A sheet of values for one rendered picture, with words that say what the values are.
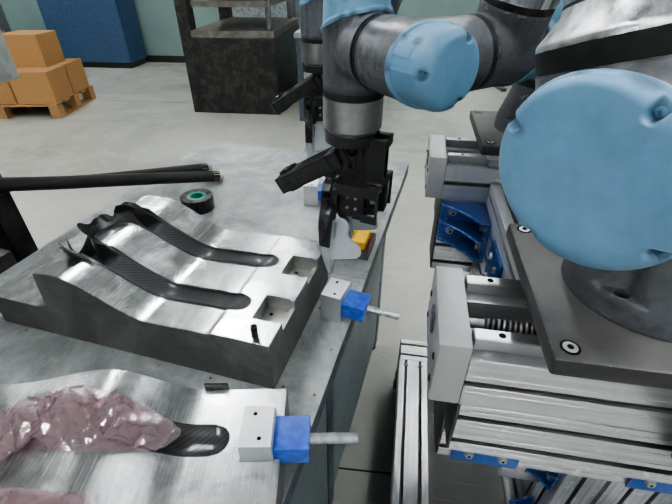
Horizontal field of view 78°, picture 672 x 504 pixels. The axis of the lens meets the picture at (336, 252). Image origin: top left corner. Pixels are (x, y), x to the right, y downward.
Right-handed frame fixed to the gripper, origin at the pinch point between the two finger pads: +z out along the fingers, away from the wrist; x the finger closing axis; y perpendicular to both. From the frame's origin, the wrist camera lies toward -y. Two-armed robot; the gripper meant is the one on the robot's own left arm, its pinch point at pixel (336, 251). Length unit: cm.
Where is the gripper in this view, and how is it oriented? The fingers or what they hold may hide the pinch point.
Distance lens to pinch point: 65.3
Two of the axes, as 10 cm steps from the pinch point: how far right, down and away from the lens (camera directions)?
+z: -0.1, 8.1, 5.8
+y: 9.3, 2.3, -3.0
